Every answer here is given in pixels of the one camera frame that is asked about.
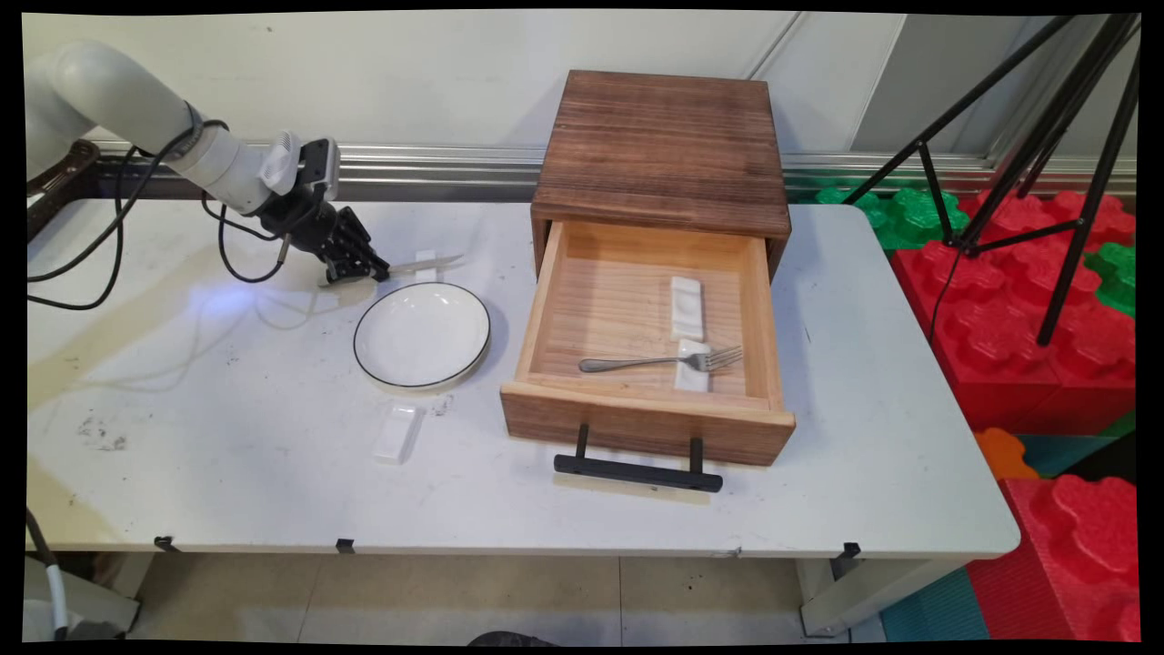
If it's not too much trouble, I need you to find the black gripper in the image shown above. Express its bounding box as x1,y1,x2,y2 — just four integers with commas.
259,186,391,284

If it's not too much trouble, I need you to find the steel table knife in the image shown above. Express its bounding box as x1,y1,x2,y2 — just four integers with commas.
318,255,465,288

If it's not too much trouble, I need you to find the white plate with black rim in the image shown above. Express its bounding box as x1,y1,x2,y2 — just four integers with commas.
353,282,492,394

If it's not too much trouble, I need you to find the steel fork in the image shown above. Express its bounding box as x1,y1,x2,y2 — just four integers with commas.
578,345,745,375

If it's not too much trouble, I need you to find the dark wooden cabinet box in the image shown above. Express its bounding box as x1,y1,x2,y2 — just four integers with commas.
530,70,792,283

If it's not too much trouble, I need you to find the light wooden drawer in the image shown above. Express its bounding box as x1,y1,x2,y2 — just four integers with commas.
499,218,797,468

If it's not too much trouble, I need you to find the white table leg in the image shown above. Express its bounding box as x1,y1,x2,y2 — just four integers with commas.
798,557,965,638

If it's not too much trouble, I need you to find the large red foam block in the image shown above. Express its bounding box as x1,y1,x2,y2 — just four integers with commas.
889,189,1138,436

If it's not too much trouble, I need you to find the orange foam piece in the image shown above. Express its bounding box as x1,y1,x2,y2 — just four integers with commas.
973,428,1039,481

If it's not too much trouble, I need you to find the teal foam mat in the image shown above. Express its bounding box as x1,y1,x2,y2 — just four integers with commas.
880,564,990,642

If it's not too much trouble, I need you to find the black tripod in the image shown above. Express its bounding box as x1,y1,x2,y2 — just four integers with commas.
841,13,1142,347

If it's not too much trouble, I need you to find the small green foam block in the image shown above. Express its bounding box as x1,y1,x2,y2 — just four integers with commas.
1082,241,1138,317

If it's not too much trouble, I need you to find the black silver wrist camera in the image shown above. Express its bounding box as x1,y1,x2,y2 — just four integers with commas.
296,136,342,203

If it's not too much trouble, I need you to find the aluminium wall rail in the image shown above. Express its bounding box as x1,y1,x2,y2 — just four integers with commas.
91,141,1138,194

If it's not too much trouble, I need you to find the black gripper cable with plug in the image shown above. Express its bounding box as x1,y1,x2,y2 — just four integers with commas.
202,191,293,285

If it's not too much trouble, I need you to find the long black arm cable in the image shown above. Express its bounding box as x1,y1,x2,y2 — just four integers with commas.
27,118,230,311

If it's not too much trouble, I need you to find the black drawer handle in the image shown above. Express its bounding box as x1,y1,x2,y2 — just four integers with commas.
554,423,724,493

